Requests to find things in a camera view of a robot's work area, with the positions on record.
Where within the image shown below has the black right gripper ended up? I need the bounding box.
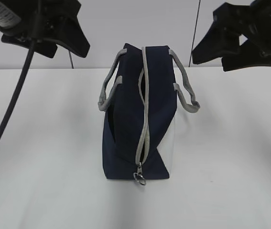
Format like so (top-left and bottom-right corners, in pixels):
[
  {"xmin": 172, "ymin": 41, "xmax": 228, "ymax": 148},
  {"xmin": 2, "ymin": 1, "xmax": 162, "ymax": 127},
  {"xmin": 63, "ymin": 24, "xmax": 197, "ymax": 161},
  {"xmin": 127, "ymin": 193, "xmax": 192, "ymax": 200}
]
[{"xmin": 192, "ymin": 0, "xmax": 271, "ymax": 72}]

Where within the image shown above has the navy and white lunch bag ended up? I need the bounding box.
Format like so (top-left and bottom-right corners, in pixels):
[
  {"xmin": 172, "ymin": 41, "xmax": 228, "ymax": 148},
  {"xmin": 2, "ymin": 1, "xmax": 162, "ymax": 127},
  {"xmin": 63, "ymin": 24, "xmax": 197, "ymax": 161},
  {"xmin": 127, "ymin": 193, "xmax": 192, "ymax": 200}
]
[{"xmin": 98, "ymin": 43, "xmax": 200, "ymax": 186}]

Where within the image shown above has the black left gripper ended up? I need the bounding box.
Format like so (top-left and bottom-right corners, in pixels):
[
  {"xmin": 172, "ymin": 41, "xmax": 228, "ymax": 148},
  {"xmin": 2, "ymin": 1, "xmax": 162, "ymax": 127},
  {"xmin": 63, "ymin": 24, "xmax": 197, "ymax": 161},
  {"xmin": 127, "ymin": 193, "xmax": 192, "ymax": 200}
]
[{"xmin": 0, "ymin": 0, "xmax": 90, "ymax": 58}]

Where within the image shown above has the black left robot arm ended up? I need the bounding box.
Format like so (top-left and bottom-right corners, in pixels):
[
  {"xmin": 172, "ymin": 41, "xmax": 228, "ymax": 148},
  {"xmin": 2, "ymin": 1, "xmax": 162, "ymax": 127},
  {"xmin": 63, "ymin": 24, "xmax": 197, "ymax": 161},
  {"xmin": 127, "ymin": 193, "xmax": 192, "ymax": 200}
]
[{"xmin": 0, "ymin": 0, "xmax": 90, "ymax": 58}]

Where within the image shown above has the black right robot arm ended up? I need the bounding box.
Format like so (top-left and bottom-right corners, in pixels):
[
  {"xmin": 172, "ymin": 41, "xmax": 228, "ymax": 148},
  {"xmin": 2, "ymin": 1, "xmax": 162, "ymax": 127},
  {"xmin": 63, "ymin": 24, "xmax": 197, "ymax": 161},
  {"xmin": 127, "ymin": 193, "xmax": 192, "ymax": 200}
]
[{"xmin": 192, "ymin": 0, "xmax": 271, "ymax": 72}]

